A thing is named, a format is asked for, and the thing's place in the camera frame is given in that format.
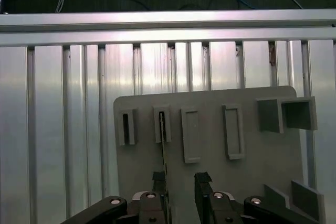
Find grey parts rack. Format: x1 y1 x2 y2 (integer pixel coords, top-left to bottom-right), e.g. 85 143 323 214
113 85 324 224

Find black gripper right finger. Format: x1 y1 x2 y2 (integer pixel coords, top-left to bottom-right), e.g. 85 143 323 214
194 172 318 224

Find green RAM stick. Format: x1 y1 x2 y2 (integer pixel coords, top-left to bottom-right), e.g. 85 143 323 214
159 111 170 224

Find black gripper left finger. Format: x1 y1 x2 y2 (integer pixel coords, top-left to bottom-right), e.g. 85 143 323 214
61 171 169 224

